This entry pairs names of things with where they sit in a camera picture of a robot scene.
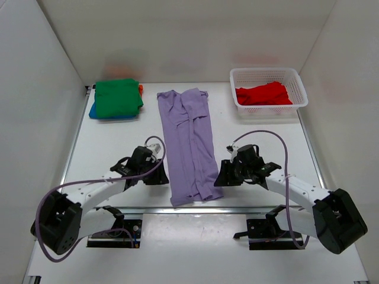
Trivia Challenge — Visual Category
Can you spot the purple t shirt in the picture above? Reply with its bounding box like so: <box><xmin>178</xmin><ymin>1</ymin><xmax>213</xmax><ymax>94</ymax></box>
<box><xmin>157</xmin><ymin>88</ymin><xmax>224</xmax><ymax>207</ymax></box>

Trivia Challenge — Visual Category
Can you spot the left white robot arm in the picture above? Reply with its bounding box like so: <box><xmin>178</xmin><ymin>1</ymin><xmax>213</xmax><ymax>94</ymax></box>
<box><xmin>30</xmin><ymin>144</ymin><xmax>169</xmax><ymax>255</ymax></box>

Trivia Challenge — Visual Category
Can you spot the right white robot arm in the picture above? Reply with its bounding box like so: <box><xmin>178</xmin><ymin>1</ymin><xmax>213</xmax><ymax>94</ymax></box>
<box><xmin>214</xmin><ymin>144</ymin><xmax>368</xmax><ymax>254</ymax></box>

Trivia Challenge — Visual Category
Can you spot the blue folded t shirt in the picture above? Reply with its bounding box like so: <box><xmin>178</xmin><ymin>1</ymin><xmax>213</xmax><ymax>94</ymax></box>
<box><xmin>89</xmin><ymin>103</ymin><xmax>137</xmax><ymax>120</ymax></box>

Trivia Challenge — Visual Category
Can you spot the green folded t shirt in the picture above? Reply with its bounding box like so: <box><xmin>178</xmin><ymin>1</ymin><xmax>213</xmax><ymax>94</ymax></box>
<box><xmin>94</xmin><ymin>79</ymin><xmax>144</xmax><ymax>117</ymax></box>

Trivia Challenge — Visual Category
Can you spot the red t shirt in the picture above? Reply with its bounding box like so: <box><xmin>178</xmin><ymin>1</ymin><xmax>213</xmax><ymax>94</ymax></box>
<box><xmin>235</xmin><ymin>82</ymin><xmax>293</xmax><ymax>106</ymax></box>

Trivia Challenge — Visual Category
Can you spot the white plastic basket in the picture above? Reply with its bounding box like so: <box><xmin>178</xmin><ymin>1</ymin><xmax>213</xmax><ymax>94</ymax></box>
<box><xmin>230</xmin><ymin>67</ymin><xmax>309</xmax><ymax>117</ymax></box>

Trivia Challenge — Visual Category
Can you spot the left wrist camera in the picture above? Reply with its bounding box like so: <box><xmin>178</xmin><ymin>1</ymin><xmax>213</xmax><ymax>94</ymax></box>
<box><xmin>144</xmin><ymin>143</ymin><xmax>162</xmax><ymax>157</ymax></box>

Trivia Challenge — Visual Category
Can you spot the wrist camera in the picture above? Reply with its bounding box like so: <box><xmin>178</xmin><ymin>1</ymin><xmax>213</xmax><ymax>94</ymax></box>
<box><xmin>226</xmin><ymin>143</ymin><xmax>239</xmax><ymax>163</ymax></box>
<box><xmin>144</xmin><ymin>143</ymin><xmax>162</xmax><ymax>157</ymax></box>

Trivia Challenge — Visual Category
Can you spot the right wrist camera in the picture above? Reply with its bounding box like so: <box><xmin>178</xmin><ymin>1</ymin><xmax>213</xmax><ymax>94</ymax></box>
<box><xmin>226</xmin><ymin>143</ymin><xmax>239</xmax><ymax>163</ymax></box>

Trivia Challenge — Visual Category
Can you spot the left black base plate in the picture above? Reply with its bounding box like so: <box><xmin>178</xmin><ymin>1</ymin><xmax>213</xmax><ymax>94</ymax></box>
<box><xmin>86</xmin><ymin>206</ymin><xmax>143</xmax><ymax>249</ymax></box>

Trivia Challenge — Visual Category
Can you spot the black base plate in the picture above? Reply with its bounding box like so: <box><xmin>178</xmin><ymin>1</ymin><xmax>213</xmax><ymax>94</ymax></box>
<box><xmin>86</xmin><ymin>206</ymin><xmax>143</xmax><ymax>249</ymax></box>
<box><xmin>233</xmin><ymin>205</ymin><xmax>298</xmax><ymax>250</ymax></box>

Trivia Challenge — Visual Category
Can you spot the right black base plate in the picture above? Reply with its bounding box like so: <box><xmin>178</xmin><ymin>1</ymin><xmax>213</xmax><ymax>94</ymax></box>
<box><xmin>233</xmin><ymin>205</ymin><xmax>298</xmax><ymax>250</ymax></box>

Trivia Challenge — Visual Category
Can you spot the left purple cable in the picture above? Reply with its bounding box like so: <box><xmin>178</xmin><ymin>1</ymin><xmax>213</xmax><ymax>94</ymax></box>
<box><xmin>34</xmin><ymin>135</ymin><xmax>167</xmax><ymax>263</ymax></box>

